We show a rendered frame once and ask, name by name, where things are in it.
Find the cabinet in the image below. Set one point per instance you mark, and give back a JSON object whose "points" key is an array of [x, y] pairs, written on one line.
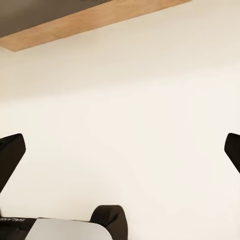
{"points": [[19, 15]]}

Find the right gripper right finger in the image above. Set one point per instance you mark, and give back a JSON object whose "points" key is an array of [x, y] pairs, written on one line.
{"points": [[232, 149]]}

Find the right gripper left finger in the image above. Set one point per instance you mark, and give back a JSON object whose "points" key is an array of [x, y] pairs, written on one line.
{"points": [[12, 150]]}

